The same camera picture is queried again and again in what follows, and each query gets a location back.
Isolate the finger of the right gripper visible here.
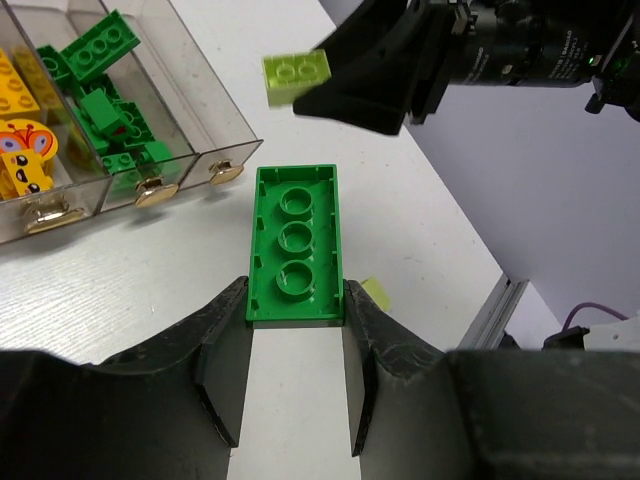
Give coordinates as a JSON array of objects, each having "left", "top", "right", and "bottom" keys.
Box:
[{"left": 293, "top": 1, "right": 453, "bottom": 135}]

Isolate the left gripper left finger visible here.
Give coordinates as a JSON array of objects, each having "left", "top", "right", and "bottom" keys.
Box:
[{"left": 1, "top": 276, "right": 253, "bottom": 479}]

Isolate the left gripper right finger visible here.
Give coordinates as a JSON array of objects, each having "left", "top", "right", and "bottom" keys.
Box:
[{"left": 342, "top": 280, "right": 639, "bottom": 479}]

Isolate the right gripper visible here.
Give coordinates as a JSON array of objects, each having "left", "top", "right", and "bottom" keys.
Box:
[{"left": 409, "top": 0, "right": 640, "bottom": 124}]

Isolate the light green sloped lego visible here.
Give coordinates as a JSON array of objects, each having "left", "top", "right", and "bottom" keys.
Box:
[{"left": 361, "top": 277, "right": 391, "bottom": 312}]

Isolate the green lego plate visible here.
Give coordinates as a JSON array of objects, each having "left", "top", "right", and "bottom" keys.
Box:
[{"left": 246, "top": 164, "right": 344, "bottom": 329}]

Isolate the green 2x2 lego brick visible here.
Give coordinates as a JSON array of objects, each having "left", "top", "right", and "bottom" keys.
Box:
[
  {"left": 115, "top": 101, "right": 155, "bottom": 149},
  {"left": 102, "top": 152, "right": 136, "bottom": 175}
]

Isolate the green long lego brick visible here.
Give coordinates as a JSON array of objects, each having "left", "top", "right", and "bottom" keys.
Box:
[{"left": 60, "top": 10, "right": 140, "bottom": 84}]

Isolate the orange square lego brick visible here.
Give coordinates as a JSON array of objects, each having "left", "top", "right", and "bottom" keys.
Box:
[{"left": 1, "top": 150, "right": 54, "bottom": 200}]

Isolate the green sloped lego brick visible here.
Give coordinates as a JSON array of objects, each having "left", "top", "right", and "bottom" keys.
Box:
[{"left": 80, "top": 90, "right": 126, "bottom": 138}]

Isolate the orange round lego piece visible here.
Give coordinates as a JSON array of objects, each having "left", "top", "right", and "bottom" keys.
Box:
[{"left": 1, "top": 118, "right": 59, "bottom": 163}]

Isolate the green 2x3 lego brick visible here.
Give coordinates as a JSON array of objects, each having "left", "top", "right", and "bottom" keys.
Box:
[{"left": 36, "top": 44, "right": 72, "bottom": 91}]

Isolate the yellow lego brick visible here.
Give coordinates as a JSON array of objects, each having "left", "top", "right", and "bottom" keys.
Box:
[{"left": 0, "top": 50, "right": 41, "bottom": 121}]

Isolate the middle clear container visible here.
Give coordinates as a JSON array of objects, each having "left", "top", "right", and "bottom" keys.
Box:
[{"left": 1, "top": 1, "right": 197, "bottom": 219}]

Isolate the left clear container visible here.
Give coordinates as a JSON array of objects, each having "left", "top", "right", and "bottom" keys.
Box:
[{"left": 1, "top": 2, "right": 112, "bottom": 243}]

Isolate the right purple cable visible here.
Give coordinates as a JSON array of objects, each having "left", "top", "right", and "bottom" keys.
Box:
[{"left": 559, "top": 301, "right": 629, "bottom": 334}]

